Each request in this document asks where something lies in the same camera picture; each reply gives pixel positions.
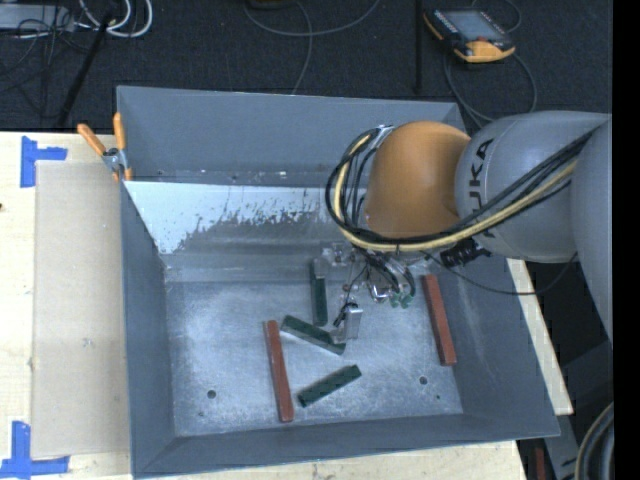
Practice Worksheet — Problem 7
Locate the dark green flat block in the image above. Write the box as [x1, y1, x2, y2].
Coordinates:
[296, 364, 363, 409]
[280, 314, 347, 357]
[308, 259, 330, 328]

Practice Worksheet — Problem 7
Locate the black cylinder on white bracket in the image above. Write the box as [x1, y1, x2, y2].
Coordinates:
[439, 239, 492, 270]

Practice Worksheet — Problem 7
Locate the red-brown flat block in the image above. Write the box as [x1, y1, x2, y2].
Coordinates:
[420, 273, 458, 367]
[262, 319, 296, 424]

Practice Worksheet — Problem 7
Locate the grey metal bin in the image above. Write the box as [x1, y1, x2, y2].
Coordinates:
[115, 85, 562, 480]

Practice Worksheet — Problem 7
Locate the pale flat board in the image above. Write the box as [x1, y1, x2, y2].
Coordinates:
[30, 159, 132, 460]

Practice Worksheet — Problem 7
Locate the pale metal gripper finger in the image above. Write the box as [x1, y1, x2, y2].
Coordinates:
[311, 245, 351, 282]
[330, 306, 365, 346]

